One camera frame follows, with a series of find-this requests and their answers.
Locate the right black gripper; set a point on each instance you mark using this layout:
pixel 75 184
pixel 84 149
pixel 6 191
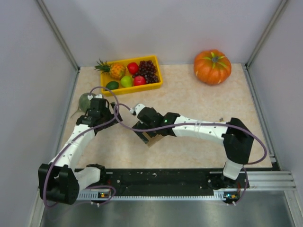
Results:
pixel 139 125

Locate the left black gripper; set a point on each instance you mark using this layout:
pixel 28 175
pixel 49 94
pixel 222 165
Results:
pixel 110 123

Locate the brown cardboard express box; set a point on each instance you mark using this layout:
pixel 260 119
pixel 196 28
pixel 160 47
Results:
pixel 152 141

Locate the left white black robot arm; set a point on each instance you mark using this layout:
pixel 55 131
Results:
pixel 58 180

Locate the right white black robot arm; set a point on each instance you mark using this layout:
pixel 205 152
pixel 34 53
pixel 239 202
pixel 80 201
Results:
pixel 233 135

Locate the green toy melon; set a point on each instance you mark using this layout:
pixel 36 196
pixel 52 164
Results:
pixel 83 104

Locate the green toy lime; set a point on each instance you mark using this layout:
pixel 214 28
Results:
pixel 112 85

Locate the yellow plastic tray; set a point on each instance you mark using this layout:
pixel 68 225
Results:
pixel 104 78

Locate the green toy pear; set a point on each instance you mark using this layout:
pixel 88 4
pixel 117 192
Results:
pixel 126 81

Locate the toy pineapple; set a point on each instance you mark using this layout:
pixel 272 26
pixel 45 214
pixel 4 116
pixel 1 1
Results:
pixel 114 70

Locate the red toy apple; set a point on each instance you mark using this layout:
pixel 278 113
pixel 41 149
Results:
pixel 139 81

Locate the red toy tomato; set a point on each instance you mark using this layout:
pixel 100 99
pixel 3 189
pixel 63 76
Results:
pixel 133 68

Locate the purple toy grapes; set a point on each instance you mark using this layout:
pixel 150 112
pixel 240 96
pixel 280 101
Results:
pixel 148 71

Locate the orange toy pumpkin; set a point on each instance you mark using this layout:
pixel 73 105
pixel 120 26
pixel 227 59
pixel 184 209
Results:
pixel 212 67

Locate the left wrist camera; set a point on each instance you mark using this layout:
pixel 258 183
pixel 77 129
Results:
pixel 91 96

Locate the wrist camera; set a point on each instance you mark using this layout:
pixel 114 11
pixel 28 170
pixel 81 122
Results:
pixel 91 96
pixel 136 109

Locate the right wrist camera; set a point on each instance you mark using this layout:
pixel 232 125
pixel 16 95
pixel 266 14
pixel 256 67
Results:
pixel 136 109

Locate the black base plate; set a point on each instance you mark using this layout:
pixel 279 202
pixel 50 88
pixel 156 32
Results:
pixel 169 182

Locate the aluminium rail frame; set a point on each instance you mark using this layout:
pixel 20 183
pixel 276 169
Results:
pixel 271 181

